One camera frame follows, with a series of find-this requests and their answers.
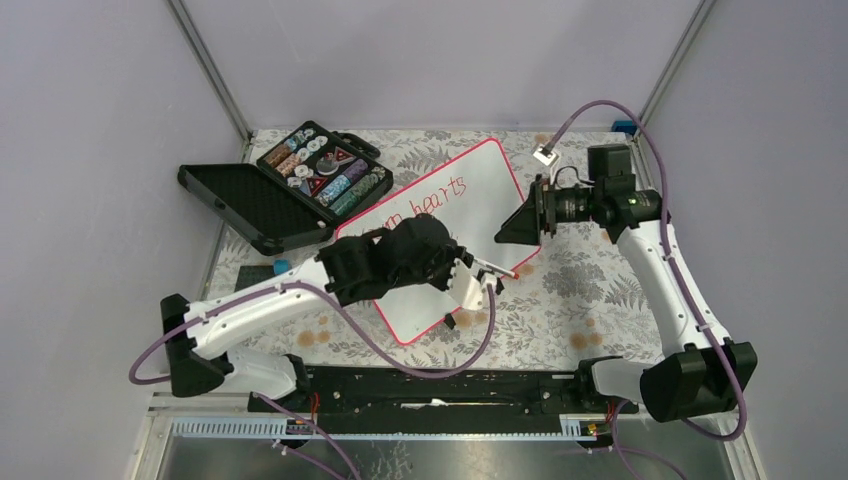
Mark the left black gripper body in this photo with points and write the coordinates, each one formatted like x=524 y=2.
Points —
x=438 y=271

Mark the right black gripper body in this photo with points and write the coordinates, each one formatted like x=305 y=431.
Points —
x=567 y=205

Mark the pink-framed whiteboard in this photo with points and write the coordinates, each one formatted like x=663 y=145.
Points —
x=472 y=195

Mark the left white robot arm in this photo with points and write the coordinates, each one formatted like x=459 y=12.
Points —
x=199 y=336

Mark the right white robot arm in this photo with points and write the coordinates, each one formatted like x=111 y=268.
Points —
x=703 y=371

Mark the black poker chip case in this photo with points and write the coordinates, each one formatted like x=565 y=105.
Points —
x=297 y=193

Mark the light blue building block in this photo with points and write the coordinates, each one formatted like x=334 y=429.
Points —
x=281 y=266

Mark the black building block plate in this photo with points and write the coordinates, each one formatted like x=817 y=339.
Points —
x=250 y=275

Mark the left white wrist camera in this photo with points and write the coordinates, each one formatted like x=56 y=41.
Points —
x=468 y=285

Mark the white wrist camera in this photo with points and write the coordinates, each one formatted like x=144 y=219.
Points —
x=546 y=156
x=468 y=285

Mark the blue corner bracket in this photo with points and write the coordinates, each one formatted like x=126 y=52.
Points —
x=628 y=127

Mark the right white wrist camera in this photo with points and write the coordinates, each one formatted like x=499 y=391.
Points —
x=546 y=156

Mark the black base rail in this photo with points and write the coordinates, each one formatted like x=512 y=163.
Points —
x=370 y=400

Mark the white cable duct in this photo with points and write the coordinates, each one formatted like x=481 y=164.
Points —
x=241 y=428

